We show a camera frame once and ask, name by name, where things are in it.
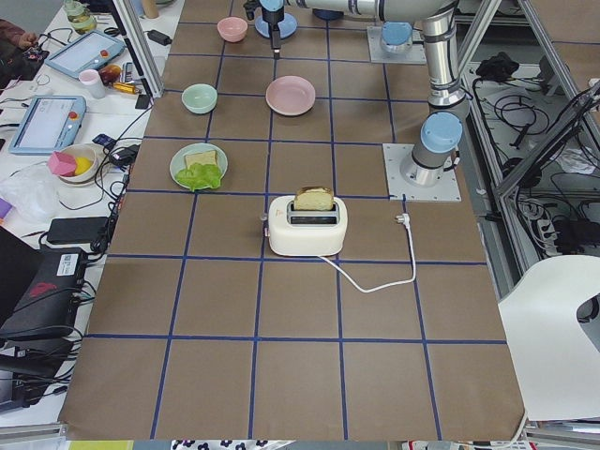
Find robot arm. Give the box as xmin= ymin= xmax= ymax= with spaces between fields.
xmin=244 ymin=1 xmax=466 ymax=188

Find brown bread slice on plate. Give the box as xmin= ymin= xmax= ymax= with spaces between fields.
xmin=184 ymin=150 xmax=218 ymax=170

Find cream bowl with fruit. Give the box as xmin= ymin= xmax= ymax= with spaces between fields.
xmin=47 ymin=143 xmax=99 ymax=186

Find toast slice in toaster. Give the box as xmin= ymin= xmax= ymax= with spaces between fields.
xmin=293 ymin=187 xmax=334 ymax=211

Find black power adapter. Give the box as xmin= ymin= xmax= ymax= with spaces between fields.
xmin=46 ymin=217 xmax=108 ymax=245

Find blue teach pendant far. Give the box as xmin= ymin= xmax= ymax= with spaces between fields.
xmin=45 ymin=30 xmax=126 ymax=79

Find green bowl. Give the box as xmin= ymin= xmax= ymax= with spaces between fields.
xmin=181 ymin=83 xmax=218 ymax=114

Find aluminium frame post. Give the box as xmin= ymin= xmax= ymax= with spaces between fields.
xmin=112 ymin=0 xmax=164 ymax=98

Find pink bowl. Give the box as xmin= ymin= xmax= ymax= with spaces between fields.
xmin=217 ymin=16 xmax=248 ymax=43

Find cardboard tube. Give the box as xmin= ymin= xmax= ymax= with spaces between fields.
xmin=142 ymin=0 xmax=159 ymax=19

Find blue teach pendant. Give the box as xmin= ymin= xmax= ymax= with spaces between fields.
xmin=45 ymin=30 xmax=126 ymax=79
xmin=8 ymin=96 xmax=86 ymax=156

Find pink plate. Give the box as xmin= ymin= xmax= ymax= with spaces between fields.
xmin=265 ymin=75 xmax=316 ymax=116

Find white toaster power cord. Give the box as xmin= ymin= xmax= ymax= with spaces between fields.
xmin=316 ymin=213 xmax=418 ymax=294

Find blue plate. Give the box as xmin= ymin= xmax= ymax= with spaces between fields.
xmin=254 ymin=12 xmax=298 ymax=39

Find white toaster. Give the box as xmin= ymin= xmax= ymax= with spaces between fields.
xmin=265 ymin=195 xmax=348 ymax=257

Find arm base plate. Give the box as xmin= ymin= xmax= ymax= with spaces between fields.
xmin=382 ymin=143 xmax=461 ymax=203
xmin=367 ymin=26 xmax=426 ymax=66

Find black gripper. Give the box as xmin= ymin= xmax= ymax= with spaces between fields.
xmin=262 ymin=7 xmax=284 ymax=58

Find blue teach pendant near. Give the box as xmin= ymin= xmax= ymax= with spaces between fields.
xmin=8 ymin=96 xmax=86 ymax=156

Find pink cup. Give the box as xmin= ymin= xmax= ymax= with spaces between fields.
xmin=78 ymin=69 xmax=106 ymax=99

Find green lettuce leaf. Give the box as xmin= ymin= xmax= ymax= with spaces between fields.
xmin=174 ymin=163 xmax=222 ymax=191

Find green plate with food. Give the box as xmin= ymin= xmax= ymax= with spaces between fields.
xmin=170 ymin=143 xmax=228 ymax=187

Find mango fruit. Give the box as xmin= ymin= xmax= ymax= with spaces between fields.
xmin=98 ymin=64 xmax=122 ymax=85

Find white paper sheet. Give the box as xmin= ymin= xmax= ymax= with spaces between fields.
xmin=499 ymin=255 xmax=599 ymax=421

